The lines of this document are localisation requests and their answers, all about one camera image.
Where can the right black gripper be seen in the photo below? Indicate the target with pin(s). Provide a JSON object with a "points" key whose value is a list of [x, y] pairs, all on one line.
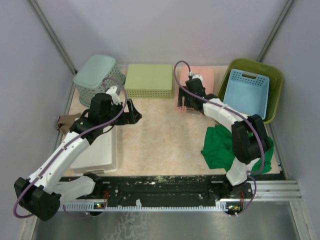
{"points": [[180, 100]]}

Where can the light green shallow basket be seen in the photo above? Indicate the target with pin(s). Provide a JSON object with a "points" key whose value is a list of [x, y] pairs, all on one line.
{"points": [[150, 81]]}

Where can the pink perforated basket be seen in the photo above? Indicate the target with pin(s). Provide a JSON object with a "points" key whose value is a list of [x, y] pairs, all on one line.
{"points": [[205, 73]]}

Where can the white slotted cable duct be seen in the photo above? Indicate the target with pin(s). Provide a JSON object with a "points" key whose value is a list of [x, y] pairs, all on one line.
{"points": [[97, 206]]}

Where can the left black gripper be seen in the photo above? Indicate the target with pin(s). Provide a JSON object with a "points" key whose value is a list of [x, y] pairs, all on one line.
{"points": [[127, 118]]}

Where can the light blue perforated basket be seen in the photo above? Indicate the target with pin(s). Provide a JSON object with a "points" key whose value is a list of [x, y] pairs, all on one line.
{"points": [[247, 92]]}

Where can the left aluminium frame post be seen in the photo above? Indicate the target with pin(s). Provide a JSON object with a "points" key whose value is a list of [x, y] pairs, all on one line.
{"points": [[52, 35]]}

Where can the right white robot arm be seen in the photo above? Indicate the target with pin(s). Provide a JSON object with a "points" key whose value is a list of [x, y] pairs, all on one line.
{"points": [[239, 143]]}

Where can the olive green large tub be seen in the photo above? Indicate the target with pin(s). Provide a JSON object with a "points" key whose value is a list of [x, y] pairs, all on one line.
{"points": [[275, 85]]}

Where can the teal perforated plastic basket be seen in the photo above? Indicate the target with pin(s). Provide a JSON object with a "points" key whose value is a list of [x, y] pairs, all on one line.
{"points": [[91, 78]]}

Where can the right aluminium frame post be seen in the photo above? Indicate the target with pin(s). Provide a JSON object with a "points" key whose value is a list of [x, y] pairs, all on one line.
{"points": [[289, 4]]}

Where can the white perforated basket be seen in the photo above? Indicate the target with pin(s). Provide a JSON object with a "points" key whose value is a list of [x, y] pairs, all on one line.
{"points": [[100, 157]]}

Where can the aluminium extrusion rail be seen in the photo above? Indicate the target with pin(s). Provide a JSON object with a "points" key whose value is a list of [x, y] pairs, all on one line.
{"points": [[277, 190]]}

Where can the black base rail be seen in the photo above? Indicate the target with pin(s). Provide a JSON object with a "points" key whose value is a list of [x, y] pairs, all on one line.
{"points": [[168, 190]]}

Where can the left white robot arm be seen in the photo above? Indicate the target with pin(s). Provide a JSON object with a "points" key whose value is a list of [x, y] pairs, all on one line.
{"points": [[41, 193]]}

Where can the aluminium frame post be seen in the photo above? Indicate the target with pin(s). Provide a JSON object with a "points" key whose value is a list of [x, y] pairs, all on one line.
{"points": [[52, 35], [289, 4]]}

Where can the brown cloth pouch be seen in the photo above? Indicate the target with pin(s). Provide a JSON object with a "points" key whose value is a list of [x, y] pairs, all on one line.
{"points": [[65, 122]]}

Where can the green cloth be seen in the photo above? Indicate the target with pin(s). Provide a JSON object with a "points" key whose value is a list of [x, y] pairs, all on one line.
{"points": [[218, 152]]}

